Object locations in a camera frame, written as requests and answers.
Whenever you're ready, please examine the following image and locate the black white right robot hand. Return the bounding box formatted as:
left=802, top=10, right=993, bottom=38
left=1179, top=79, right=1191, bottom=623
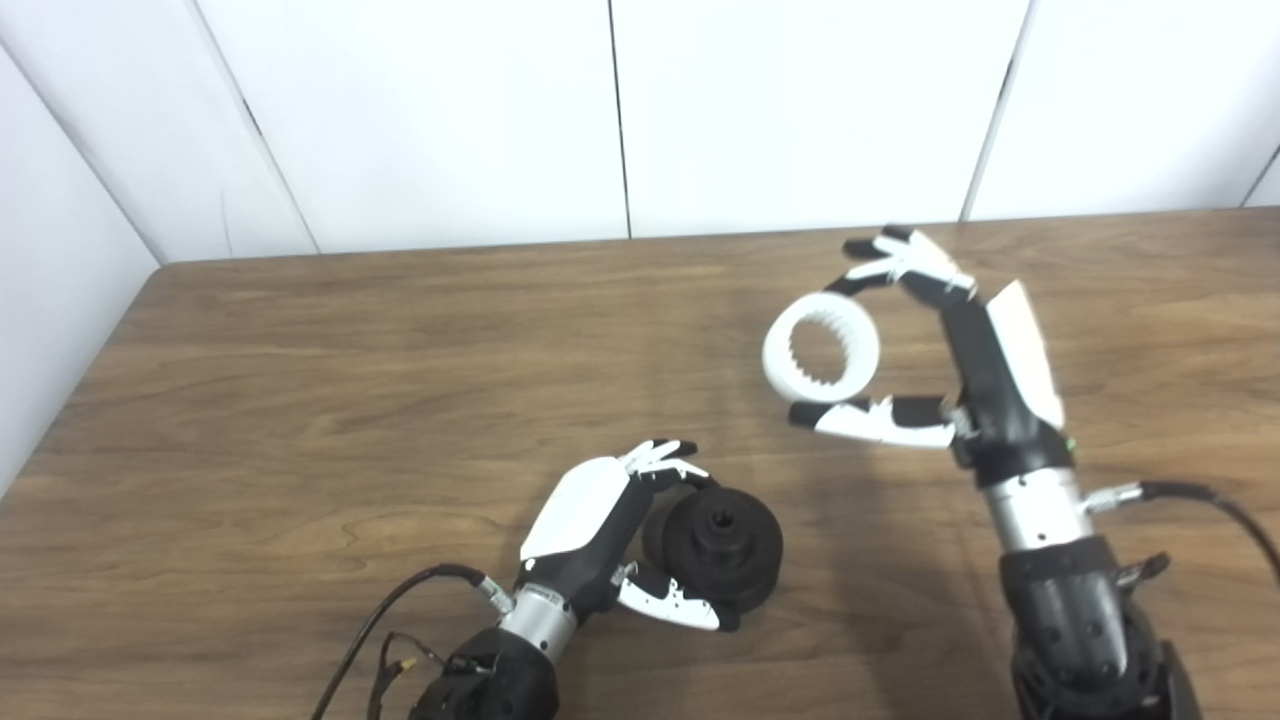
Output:
left=787, top=225, right=1076, bottom=489

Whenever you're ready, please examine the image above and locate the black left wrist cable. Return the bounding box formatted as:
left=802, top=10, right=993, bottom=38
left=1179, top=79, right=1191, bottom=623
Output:
left=312, top=564, right=516, bottom=720

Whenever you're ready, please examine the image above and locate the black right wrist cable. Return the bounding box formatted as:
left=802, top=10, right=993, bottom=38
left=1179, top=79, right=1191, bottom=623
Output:
left=1082, top=481, right=1280, bottom=586

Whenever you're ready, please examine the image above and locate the white toothed plastic ring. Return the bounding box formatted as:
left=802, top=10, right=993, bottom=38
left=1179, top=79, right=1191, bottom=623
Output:
left=762, top=293, right=882, bottom=405

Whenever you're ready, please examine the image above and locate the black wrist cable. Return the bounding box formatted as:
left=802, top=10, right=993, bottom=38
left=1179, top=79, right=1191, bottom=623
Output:
left=1082, top=481, right=1280, bottom=586
left=312, top=564, right=516, bottom=720

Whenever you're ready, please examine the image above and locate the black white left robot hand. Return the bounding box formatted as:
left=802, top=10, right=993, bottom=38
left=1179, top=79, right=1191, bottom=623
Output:
left=518, top=438, right=741, bottom=633

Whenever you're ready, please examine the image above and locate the round black plastic part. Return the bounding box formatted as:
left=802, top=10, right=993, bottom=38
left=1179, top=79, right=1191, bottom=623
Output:
left=642, top=486, right=784, bottom=613

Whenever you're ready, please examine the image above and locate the thin wire with yellow connector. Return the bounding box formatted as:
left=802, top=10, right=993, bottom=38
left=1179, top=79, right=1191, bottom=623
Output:
left=365, top=632, right=446, bottom=720

